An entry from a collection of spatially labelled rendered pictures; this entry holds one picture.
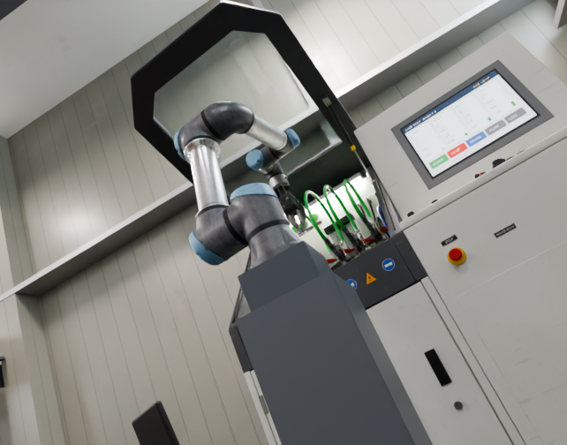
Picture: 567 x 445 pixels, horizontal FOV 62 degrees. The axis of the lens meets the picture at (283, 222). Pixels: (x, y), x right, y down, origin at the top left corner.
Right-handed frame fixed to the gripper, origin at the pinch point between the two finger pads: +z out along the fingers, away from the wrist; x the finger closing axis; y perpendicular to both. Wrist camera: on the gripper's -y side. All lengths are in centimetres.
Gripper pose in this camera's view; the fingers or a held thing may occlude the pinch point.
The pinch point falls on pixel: (302, 230)
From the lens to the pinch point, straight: 185.7
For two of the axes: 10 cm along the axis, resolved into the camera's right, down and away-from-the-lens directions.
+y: -4.4, -2.2, -8.7
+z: 3.8, 8.3, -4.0
